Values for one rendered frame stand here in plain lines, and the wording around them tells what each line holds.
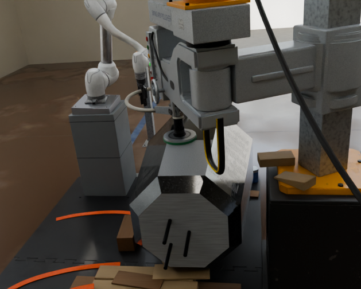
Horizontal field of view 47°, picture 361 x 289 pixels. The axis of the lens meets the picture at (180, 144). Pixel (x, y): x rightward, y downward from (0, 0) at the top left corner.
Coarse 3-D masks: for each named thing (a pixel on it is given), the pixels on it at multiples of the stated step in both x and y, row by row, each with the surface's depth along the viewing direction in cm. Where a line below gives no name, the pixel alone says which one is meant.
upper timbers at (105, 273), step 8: (104, 272) 253; (112, 272) 253; (136, 272) 251; (144, 272) 250; (152, 272) 250; (96, 280) 247; (104, 280) 247; (168, 280) 243; (176, 280) 242; (184, 280) 241; (192, 280) 241; (96, 288) 241; (104, 288) 241; (112, 288) 240; (120, 288) 240; (128, 288) 239; (136, 288) 238; (160, 288) 237; (168, 288) 236; (176, 288) 236; (184, 288) 235; (192, 288) 235
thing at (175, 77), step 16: (176, 48) 198; (192, 48) 177; (208, 48) 174; (224, 48) 175; (160, 64) 231; (176, 64) 203; (192, 64) 177; (208, 64) 175; (224, 64) 178; (176, 80) 209; (176, 96) 216; (192, 112) 192; (208, 112) 185; (224, 112) 187; (208, 128) 188
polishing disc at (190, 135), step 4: (184, 128) 277; (168, 132) 273; (172, 132) 272; (188, 132) 270; (192, 132) 269; (164, 136) 267; (168, 136) 266; (172, 136) 266; (184, 136) 264; (188, 136) 264; (192, 136) 263; (168, 140) 261; (172, 140) 260; (176, 140) 259; (180, 140) 259; (184, 140) 259; (188, 140) 260
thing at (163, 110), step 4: (156, 108) 296; (160, 108) 282; (164, 108) 269; (168, 108) 258; (176, 108) 237; (156, 112) 299; (160, 112) 284; (164, 112) 272; (168, 112) 260; (172, 112) 238; (176, 112) 239
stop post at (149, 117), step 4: (148, 72) 449; (148, 76) 449; (148, 80) 449; (148, 84) 449; (148, 92) 452; (148, 96) 453; (148, 100) 455; (148, 104) 457; (148, 112) 461; (152, 112) 465; (148, 116) 463; (152, 116) 465; (148, 120) 465; (152, 120) 465; (148, 124) 467; (152, 124) 467; (148, 128) 470; (152, 128) 469; (148, 132) 472; (152, 132) 471; (148, 136) 474; (152, 136) 473; (148, 140) 476; (144, 144) 475
